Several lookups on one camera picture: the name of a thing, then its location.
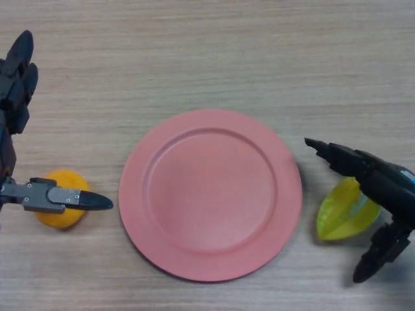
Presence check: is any pink round plate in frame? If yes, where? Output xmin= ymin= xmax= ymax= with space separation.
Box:
xmin=118 ymin=108 xmax=303 ymax=284

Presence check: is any orange round fruit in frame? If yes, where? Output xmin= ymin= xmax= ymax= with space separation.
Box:
xmin=34 ymin=168 xmax=91 ymax=231

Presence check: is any yellow starfruit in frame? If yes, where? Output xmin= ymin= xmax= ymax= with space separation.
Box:
xmin=316 ymin=176 xmax=383 ymax=241

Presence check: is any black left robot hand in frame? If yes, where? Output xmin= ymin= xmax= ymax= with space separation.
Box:
xmin=0 ymin=30 xmax=114 ymax=215

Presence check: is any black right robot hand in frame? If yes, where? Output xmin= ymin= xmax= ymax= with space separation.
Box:
xmin=303 ymin=137 xmax=415 ymax=284

